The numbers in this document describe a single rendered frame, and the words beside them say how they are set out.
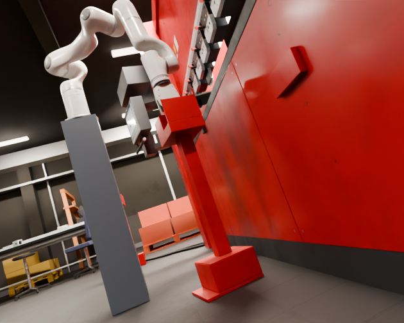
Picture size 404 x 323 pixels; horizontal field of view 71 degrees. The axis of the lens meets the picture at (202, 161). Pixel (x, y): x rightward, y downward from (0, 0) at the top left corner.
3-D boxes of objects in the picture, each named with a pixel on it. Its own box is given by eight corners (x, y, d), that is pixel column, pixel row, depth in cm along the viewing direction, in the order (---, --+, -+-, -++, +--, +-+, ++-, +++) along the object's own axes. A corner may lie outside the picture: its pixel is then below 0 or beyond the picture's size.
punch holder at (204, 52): (203, 65, 178) (195, 42, 181) (215, 61, 180) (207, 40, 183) (207, 50, 164) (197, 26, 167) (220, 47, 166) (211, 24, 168)
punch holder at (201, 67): (199, 81, 198) (191, 60, 200) (210, 77, 199) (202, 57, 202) (202, 69, 183) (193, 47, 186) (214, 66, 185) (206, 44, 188)
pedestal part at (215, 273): (192, 295, 120) (183, 266, 122) (241, 271, 130) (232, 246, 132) (208, 302, 102) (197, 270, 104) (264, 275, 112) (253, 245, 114)
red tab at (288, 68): (276, 99, 83) (267, 78, 84) (282, 97, 84) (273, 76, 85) (300, 72, 69) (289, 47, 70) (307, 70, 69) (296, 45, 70)
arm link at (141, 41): (154, 27, 142) (179, 75, 135) (123, 33, 137) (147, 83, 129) (156, 13, 134) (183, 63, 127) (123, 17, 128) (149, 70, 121)
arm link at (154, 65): (168, 82, 133) (149, 86, 129) (157, 57, 134) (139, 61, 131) (171, 72, 125) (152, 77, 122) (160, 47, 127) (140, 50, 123)
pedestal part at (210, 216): (214, 256, 121) (175, 140, 130) (226, 251, 123) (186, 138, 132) (219, 256, 115) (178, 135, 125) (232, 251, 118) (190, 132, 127)
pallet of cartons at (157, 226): (145, 251, 499) (134, 215, 510) (204, 230, 525) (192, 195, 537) (145, 255, 422) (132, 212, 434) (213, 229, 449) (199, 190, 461)
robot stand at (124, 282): (112, 316, 131) (59, 121, 148) (115, 307, 148) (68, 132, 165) (149, 300, 136) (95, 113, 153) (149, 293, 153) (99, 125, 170)
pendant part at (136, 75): (137, 159, 317) (117, 92, 331) (158, 154, 328) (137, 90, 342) (146, 143, 272) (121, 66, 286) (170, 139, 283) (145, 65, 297)
